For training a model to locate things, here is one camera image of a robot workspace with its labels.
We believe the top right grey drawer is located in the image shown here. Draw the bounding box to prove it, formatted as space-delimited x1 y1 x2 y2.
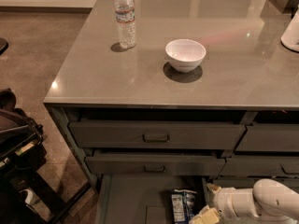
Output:
236 124 299 152

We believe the blue chip bag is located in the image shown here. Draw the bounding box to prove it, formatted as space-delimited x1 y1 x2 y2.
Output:
170 189 197 224

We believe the grey counter cabinet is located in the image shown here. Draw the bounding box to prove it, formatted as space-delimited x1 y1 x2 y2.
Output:
43 0 299 224

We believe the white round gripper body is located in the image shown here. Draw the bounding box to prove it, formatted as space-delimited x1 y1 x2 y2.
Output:
213 188 261 218

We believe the top left grey drawer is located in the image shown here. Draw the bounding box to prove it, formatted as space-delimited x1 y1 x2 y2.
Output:
69 120 245 149

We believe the middle left grey drawer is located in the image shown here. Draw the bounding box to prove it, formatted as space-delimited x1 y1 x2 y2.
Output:
85 149 225 175

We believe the grey drawer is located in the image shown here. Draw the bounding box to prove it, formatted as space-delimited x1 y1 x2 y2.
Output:
213 178 299 192
69 120 245 149
221 156 299 177
236 124 299 152
85 149 225 175

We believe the bottom left open drawer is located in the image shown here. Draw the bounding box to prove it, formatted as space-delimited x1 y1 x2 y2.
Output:
95 175 207 224

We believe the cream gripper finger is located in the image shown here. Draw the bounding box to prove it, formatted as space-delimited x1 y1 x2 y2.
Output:
189 205 220 224
206 183 221 198

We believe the middle right grey drawer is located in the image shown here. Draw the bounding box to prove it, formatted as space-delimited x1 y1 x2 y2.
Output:
221 156 299 177

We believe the clear plastic water bottle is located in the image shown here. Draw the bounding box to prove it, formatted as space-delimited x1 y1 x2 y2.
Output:
114 0 136 49

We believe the white bowl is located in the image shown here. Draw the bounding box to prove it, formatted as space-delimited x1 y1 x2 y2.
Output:
165 39 206 73

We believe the black round stool edge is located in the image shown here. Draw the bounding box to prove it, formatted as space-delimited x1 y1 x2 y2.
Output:
0 37 8 55

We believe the bottom right grey drawer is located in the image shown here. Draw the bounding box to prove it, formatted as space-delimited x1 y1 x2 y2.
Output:
213 178 299 192

